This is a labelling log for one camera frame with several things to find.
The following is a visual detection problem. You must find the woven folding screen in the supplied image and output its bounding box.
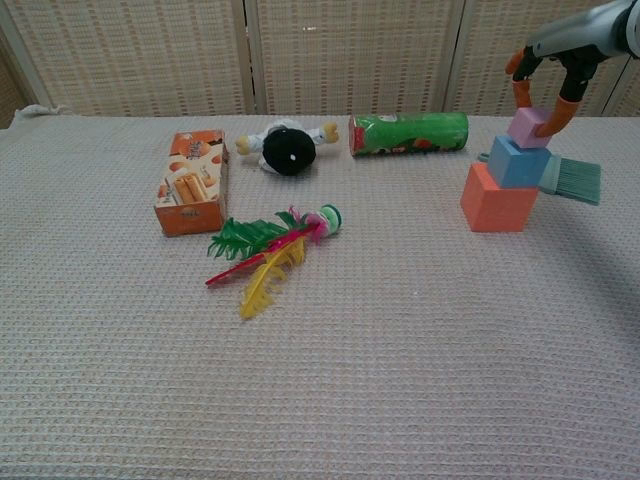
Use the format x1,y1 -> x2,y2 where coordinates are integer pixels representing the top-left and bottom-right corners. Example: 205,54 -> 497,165
0,0 -> 640,119

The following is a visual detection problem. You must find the colourful feather shuttlecock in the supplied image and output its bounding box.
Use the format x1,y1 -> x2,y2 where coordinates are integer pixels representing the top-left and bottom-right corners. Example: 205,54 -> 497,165
205,203 -> 346,321

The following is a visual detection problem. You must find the teal hand brush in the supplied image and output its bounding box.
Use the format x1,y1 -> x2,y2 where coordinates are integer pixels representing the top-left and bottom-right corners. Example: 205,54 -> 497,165
477,150 -> 603,207

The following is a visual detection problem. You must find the plush doll black hair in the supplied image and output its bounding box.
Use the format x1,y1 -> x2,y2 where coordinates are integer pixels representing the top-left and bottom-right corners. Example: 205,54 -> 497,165
234,119 -> 342,178

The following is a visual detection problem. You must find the green chips can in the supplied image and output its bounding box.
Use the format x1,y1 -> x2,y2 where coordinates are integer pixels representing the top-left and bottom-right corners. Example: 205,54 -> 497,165
348,111 -> 471,159

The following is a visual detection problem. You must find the blue foam cube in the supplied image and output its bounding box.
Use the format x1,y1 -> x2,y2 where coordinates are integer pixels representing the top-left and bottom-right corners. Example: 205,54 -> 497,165
486,134 -> 552,190

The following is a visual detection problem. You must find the orange foam cube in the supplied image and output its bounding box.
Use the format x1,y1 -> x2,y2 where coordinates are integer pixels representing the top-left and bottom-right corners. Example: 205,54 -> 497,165
459,162 -> 541,234

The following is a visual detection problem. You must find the white woven tablecloth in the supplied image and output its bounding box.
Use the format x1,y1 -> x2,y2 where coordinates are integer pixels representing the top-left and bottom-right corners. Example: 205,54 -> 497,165
0,104 -> 640,480

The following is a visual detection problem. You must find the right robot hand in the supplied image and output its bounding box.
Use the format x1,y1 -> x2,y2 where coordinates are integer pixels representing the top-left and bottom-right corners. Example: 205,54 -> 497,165
504,0 -> 632,139

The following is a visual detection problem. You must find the orange biscuit box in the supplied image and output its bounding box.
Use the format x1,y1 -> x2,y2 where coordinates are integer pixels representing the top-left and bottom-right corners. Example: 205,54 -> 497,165
153,129 -> 232,238

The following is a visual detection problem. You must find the pink foam cube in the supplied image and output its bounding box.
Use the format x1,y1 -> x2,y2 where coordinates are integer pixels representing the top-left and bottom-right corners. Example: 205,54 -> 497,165
506,105 -> 553,150

